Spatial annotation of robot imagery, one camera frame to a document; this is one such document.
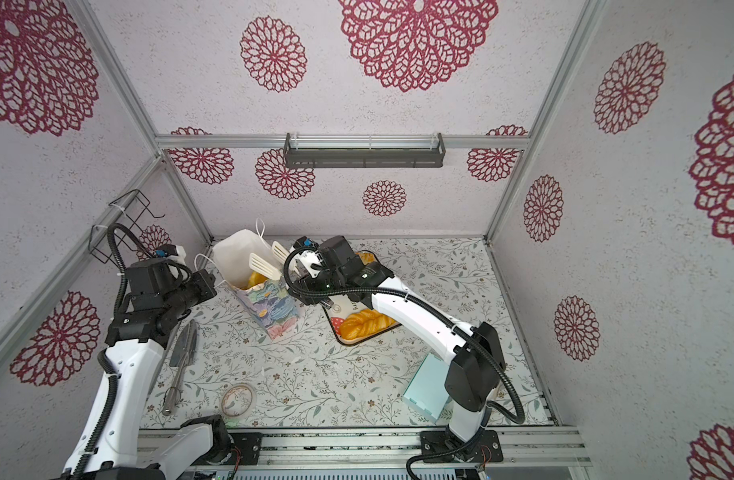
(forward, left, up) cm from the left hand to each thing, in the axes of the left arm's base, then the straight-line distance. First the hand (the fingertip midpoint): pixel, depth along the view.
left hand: (214, 282), depth 75 cm
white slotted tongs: (0, -15, +6) cm, 16 cm away
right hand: (-1, -21, +1) cm, 21 cm away
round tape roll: (-21, -2, -26) cm, 33 cm away
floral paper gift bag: (0, -12, -9) cm, 15 cm away
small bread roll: (+8, -6, -9) cm, 14 cm away
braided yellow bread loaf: (+1, -37, -23) cm, 44 cm away
